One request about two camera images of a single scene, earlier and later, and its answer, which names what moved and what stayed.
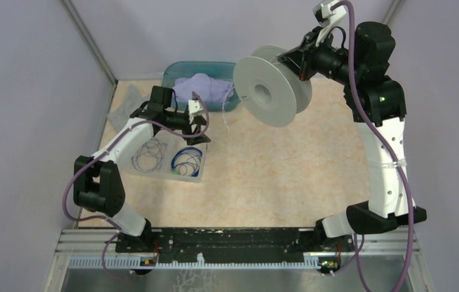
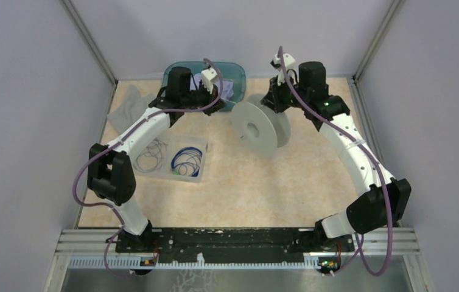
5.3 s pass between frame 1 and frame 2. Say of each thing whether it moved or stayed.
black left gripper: moved
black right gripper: moved
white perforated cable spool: moved
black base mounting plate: stayed
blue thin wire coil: stayed
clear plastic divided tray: stayed
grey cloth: stayed
